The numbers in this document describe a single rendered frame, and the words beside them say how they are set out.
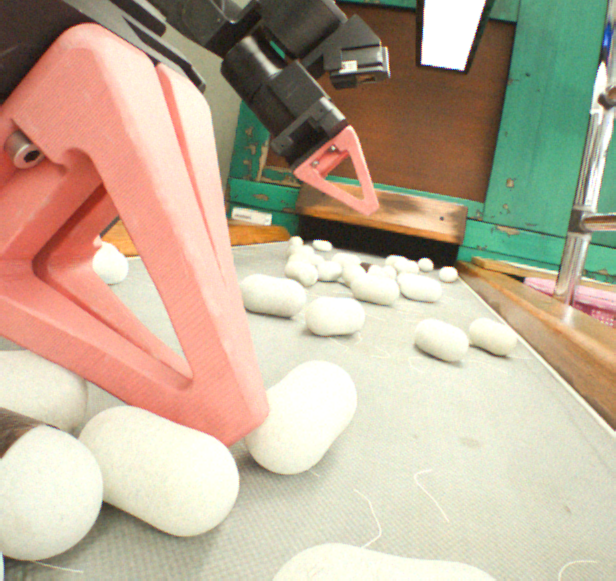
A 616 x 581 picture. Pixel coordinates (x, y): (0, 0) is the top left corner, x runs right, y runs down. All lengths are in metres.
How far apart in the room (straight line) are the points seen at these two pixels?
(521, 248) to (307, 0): 0.60
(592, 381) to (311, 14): 0.37
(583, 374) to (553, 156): 0.72
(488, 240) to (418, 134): 0.23
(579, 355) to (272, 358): 0.15
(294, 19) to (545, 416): 0.38
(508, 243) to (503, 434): 0.74
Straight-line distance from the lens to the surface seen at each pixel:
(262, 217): 0.80
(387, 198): 0.84
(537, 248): 0.91
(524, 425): 0.19
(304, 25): 0.46
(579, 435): 0.20
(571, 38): 1.00
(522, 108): 0.93
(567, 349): 0.27
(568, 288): 0.50
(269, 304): 0.26
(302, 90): 0.44
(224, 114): 1.92
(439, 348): 0.24
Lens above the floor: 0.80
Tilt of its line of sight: 7 degrees down
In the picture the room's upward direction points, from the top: 10 degrees clockwise
